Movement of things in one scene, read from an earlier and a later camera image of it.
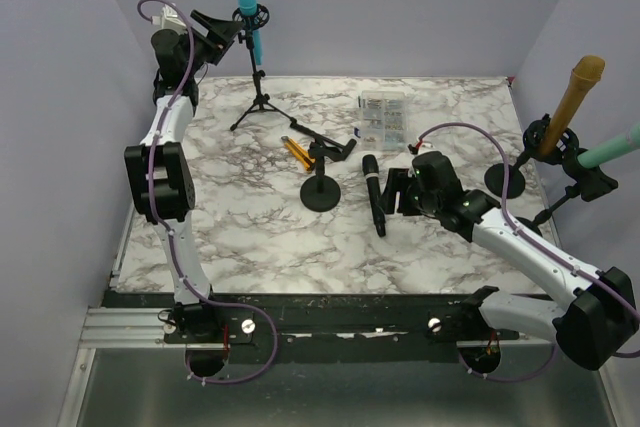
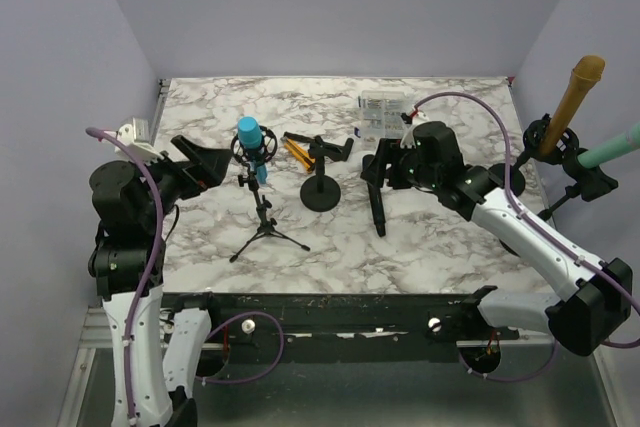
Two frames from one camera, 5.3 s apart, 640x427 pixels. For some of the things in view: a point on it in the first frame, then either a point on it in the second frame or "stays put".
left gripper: (217, 35) to (209, 169)
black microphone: (371, 170) stays put
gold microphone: (586, 70) stays put
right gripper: (396, 180) to (388, 151)
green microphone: (611, 148) stays put
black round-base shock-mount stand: (564, 147) stays put
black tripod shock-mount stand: (251, 23) to (253, 158)
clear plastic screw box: (384, 120) stays put
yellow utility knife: (300, 153) stays put
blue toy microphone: (248, 6) to (251, 137)
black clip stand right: (589, 182) stays put
